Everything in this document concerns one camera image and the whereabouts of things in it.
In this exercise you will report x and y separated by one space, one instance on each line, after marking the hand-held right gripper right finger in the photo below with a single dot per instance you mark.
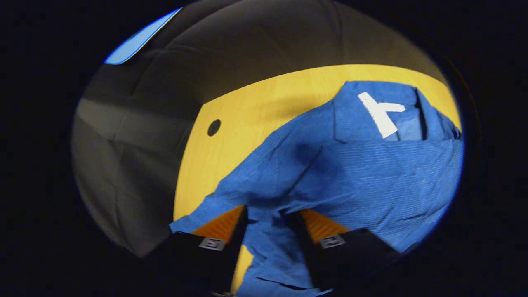
305 251

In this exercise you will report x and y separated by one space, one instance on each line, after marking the blue shirt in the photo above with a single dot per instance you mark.
350 173

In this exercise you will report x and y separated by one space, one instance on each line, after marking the black backdrop cloth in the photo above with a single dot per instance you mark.
136 144

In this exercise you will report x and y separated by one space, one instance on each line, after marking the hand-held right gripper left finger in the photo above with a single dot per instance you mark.
237 251

